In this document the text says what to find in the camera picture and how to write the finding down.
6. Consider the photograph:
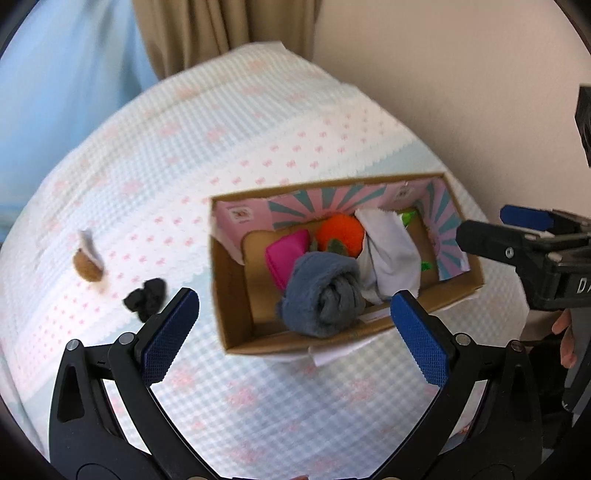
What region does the light grey cloth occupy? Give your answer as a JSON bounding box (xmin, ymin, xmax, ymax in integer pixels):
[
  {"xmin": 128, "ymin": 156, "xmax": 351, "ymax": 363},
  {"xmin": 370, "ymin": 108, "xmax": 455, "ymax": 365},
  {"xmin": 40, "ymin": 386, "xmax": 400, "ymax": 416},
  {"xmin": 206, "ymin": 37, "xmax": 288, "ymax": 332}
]
[{"xmin": 367, "ymin": 215, "xmax": 421, "ymax": 299}]

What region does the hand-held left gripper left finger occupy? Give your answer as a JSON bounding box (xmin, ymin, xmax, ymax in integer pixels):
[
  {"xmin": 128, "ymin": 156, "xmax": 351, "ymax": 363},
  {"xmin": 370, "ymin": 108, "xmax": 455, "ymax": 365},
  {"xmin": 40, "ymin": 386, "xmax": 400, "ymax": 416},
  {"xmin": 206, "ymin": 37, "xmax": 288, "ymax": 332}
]
[{"xmin": 48, "ymin": 287, "xmax": 218, "ymax": 480}]

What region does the magenta pouch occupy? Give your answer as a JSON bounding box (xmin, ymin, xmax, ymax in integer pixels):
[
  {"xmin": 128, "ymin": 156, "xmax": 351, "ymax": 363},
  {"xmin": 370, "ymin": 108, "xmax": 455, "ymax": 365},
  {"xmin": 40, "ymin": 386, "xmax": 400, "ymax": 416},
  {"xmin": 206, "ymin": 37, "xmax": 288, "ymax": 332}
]
[{"xmin": 264, "ymin": 231, "xmax": 311, "ymax": 292}]

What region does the checked pink-patterned bed blanket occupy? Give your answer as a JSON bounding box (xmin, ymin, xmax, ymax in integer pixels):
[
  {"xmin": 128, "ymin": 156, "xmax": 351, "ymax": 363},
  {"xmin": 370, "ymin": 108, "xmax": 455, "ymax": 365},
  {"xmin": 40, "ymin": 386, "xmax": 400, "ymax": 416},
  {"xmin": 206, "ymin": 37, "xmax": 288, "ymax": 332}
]
[{"xmin": 0, "ymin": 41, "xmax": 532, "ymax": 480}]

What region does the grey-blue sock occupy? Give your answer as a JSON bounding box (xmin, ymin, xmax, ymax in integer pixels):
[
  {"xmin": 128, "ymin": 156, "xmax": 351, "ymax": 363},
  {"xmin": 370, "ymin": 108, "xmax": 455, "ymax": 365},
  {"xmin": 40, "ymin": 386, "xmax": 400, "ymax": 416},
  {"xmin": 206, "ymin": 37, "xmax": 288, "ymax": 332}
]
[{"xmin": 276, "ymin": 251, "xmax": 367, "ymax": 340}]

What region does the person's right hand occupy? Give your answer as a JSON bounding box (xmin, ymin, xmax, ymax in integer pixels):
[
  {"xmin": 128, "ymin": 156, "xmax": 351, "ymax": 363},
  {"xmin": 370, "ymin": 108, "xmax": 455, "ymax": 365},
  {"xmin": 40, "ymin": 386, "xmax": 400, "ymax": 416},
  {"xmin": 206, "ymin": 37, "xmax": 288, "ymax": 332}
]
[{"xmin": 551, "ymin": 308, "xmax": 579, "ymax": 370}]

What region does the green packet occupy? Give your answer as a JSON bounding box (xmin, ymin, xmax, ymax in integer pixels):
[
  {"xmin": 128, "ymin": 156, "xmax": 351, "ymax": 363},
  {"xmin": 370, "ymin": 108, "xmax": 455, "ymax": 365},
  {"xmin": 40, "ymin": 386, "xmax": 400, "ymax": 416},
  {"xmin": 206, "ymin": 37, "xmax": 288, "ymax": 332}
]
[{"xmin": 399, "ymin": 209, "xmax": 435, "ymax": 274}]

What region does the orange pompom toy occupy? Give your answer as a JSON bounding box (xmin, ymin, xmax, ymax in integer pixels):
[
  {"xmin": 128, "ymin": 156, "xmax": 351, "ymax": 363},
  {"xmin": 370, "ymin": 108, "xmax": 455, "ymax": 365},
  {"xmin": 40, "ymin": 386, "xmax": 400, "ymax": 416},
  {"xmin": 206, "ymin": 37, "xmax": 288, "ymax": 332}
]
[{"xmin": 316, "ymin": 213, "xmax": 367, "ymax": 258}]

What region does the brown plush toy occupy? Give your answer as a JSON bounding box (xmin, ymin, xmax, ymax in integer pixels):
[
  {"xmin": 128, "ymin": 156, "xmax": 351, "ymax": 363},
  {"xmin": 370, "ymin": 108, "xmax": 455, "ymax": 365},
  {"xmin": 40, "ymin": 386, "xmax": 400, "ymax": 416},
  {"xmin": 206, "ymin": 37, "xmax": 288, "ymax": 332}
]
[{"xmin": 72, "ymin": 230, "xmax": 106, "ymax": 283}]

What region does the cardboard box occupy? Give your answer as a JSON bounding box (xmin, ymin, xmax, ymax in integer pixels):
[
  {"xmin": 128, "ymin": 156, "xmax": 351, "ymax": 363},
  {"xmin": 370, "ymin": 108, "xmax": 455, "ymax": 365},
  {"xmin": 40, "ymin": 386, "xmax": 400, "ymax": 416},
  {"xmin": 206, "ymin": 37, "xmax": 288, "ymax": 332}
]
[{"xmin": 210, "ymin": 172, "xmax": 485, "ymax": 370}]

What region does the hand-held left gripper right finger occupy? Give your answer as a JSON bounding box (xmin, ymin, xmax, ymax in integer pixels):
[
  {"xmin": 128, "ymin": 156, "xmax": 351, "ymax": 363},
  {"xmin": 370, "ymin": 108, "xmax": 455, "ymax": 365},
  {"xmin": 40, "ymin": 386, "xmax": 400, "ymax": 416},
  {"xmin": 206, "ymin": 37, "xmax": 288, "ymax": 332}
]
[{"xmin": 369, "ymin": 290, "xmax": 543, "ymax": 480}]

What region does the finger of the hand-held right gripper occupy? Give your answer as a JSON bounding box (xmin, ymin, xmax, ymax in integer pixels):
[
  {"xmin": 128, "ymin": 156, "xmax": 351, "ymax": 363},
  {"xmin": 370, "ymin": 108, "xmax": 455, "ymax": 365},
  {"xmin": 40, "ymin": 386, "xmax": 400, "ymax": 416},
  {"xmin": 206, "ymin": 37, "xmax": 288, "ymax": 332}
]
[
  {"xmin": 456, "ymin": 219, "xmax": 555, "ymax": 278},
  {"xmin": 501, "ymin": 204, "xmax": 575, "ymax": 234}
]

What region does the light blue hanging cloth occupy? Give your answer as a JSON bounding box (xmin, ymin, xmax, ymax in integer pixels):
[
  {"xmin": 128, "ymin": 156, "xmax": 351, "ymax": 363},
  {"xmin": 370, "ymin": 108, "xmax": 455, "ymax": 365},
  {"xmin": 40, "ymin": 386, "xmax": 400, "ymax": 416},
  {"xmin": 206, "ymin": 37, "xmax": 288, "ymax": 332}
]
[{"xmin": 0, "ymin": 0, "xmax": 160, "ymax": 243}]

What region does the beige curtain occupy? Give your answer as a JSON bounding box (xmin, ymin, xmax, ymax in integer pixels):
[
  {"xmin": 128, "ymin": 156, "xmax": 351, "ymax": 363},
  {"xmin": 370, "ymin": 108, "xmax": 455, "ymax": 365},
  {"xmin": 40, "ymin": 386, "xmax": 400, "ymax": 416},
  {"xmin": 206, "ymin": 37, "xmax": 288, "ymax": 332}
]
[{"xmin": 131, "ymin": 0, "xmax": 320, "ymax": 80}]

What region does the black sock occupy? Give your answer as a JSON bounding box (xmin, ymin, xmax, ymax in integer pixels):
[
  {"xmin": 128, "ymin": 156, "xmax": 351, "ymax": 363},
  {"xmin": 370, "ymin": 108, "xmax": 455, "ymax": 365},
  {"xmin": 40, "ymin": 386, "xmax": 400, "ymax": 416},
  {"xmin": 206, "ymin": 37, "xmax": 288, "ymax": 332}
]
[{"xmin": 123, "ymin": 277, "xmax": 167, "ymax": 323}]

